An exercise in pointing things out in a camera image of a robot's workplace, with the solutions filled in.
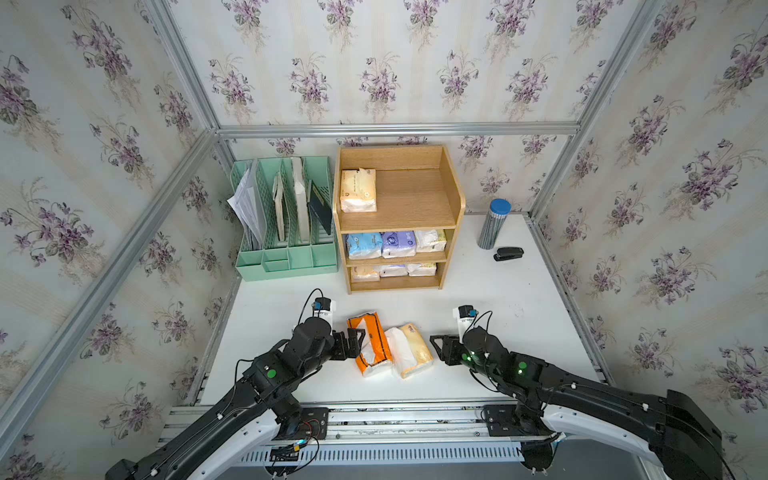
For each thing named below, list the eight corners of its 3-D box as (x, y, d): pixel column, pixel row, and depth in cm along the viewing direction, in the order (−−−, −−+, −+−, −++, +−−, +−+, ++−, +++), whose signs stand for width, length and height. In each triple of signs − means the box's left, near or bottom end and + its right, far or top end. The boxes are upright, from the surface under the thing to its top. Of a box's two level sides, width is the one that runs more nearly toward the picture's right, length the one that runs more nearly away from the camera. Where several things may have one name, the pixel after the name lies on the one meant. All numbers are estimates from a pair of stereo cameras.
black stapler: (496, 262, 109) (499, 255, 106) (491, 255, 111) (495, 248, 108) (520, 258, 111) (524, 251, 108) (515, 250, 113) (519, 243, 110)
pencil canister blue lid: (478, 251, 112) (494, 212, 97) (474, 237, 117) (489, 198, 101) (496, 251, 112) (515, 212, 97) (492, 238, 117) (509, 198, 101)
